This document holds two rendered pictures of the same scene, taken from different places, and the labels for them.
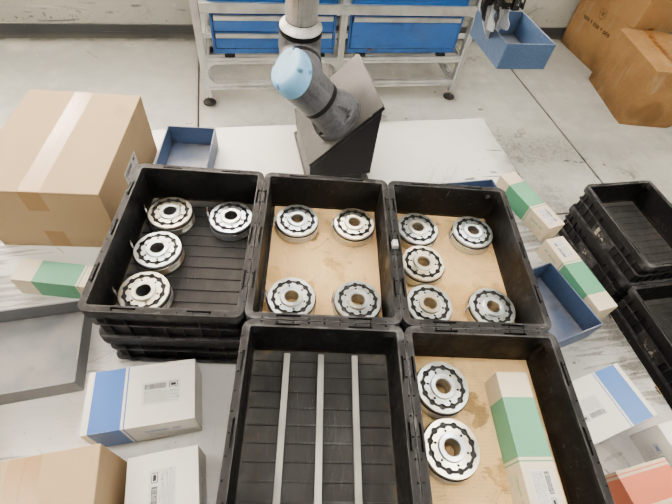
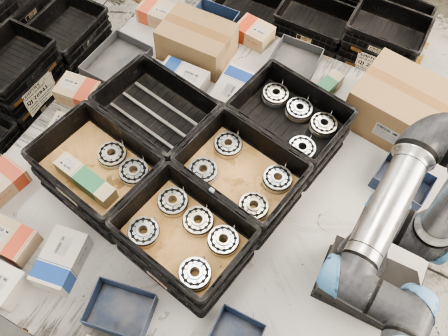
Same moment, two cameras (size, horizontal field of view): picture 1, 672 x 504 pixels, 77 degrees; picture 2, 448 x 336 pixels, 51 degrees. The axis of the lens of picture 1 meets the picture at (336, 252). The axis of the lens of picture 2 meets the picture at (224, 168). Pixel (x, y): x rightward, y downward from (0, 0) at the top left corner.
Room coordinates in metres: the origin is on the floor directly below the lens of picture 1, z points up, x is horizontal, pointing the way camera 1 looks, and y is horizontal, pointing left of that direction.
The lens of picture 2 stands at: (1.07, -0.61, 2.27)
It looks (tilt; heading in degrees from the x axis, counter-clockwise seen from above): 60 degrees down; 132
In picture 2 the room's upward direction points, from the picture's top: 4 degrees clockwise
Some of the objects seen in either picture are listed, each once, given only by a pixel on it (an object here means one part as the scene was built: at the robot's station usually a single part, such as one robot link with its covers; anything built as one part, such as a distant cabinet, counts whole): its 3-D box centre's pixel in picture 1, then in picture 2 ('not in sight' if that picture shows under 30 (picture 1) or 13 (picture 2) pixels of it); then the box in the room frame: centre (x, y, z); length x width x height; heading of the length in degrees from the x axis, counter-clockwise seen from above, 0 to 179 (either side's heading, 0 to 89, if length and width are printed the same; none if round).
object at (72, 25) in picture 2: not in sight; (72, 43); (-0.86, 0.18, 0.31); 0.40 x 0.30 x 0.34; 107
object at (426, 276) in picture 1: (422, 263); (198, 219); (0.61, -0.20, 0.86); 0.10 x 0.10 x 0.01
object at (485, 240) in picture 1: (472, 231); (195, 272); (0.73, -0.33, 0.86); 0.10 x 0.10 x 0.01
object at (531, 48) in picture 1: (510, 39); not in sight; (1.28, -0.40, 1.10); 0.20 x 0.15 x 0.07; 18
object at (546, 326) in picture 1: (459, 249); (183, 227); (0.61, -0.27, 0.92); 0.40 x 0.30 x 0.02; 7
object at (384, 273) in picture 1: (323, 256); (241, 171); (0.58, 0.03, 0.87); 0.40 x 0.30 x 0.11; 7
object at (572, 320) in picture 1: (547, 306); (120, 309); (0.62, -0.56, 0.74); 0.20 x 0.15 x 0.07; 29
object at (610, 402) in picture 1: (590, 409); (61, 260); (0.36, -0.60, 0.75); 0.20 x 0.12 x 0.09; 118
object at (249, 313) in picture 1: (325, 242); (241, 163); (0.58, 0.03, 0.92); 0.40 x 0.30 x 0.02; 7
